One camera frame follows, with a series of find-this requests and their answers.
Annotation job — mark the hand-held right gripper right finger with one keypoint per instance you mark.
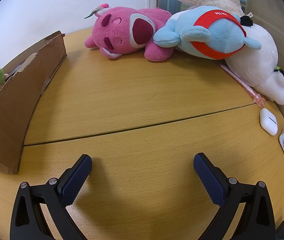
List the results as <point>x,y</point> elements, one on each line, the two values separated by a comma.
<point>210,180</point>

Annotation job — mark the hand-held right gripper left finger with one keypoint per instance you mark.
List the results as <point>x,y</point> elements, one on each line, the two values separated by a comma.
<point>75,180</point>

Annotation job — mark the brown cardboard box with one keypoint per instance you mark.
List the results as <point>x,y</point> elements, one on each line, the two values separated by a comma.
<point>9,110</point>

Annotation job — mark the wooden desktop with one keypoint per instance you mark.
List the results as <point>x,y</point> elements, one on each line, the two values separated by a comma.
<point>144,135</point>

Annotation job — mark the white earbuds case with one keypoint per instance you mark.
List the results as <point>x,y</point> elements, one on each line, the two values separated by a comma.
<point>268,121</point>

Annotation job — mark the pink transparent pen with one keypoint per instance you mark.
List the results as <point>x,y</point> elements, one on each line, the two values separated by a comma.
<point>242,83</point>

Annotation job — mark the white plush with black patches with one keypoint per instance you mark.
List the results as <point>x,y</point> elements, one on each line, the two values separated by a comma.
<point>257,55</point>

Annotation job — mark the blue plush with red band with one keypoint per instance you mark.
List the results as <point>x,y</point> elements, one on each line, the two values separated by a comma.
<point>219,37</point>

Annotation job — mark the pink bear plush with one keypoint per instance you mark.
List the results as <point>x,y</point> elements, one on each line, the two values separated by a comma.
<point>122,35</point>

